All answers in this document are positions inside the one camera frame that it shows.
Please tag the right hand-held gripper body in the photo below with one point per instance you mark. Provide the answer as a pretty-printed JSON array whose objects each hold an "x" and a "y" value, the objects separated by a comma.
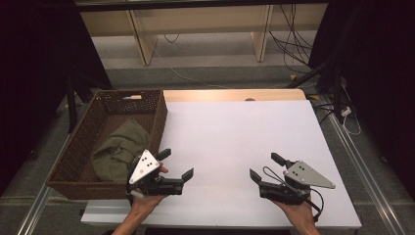
[{"x": 303, "y": 174}]

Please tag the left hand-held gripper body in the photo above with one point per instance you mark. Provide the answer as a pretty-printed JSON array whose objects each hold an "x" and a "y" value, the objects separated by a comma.
[{"x": 143, "y": 168}]

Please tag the olive green pants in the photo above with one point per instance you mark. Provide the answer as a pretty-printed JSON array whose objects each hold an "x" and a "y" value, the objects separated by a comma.
[{"x": 120, "y": 153}]

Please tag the brown woven basket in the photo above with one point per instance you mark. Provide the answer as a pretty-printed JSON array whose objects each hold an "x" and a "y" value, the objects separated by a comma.
[{"x": 94, "y": 130}]

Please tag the person's left hand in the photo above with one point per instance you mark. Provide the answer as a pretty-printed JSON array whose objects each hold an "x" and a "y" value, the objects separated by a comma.
[{"x": 147, "y": 202}]

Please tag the person's right hand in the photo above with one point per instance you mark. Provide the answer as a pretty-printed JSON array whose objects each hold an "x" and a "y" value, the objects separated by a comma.
[{"x": 298, "y": 210}]

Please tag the white table sheet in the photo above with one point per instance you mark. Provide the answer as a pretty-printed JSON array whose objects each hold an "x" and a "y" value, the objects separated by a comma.
[{"x": 228, "y": 140}]

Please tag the pale basket label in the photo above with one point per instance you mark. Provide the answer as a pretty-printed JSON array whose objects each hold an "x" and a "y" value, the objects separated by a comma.
[{"x": 132, "y": 97}]

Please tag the black slanted stand pole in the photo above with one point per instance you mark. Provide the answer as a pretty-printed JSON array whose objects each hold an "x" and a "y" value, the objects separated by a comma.
[{"x": 308, "y": 74}]

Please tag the black curtain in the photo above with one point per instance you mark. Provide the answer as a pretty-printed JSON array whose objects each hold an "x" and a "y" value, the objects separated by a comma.
[
  {"x": 32, "y": 65},
  {"x": 378, "y": 65}
]

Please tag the light wooden desk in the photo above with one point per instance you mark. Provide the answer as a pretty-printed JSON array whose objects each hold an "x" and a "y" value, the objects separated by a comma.
[{"x": 202, "y": 19}]

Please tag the aluminium rail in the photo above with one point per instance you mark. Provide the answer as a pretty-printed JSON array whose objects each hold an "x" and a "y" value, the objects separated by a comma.
[
  {"x": 39, "y": 199},
  {"x": 365, "y": 169}
]

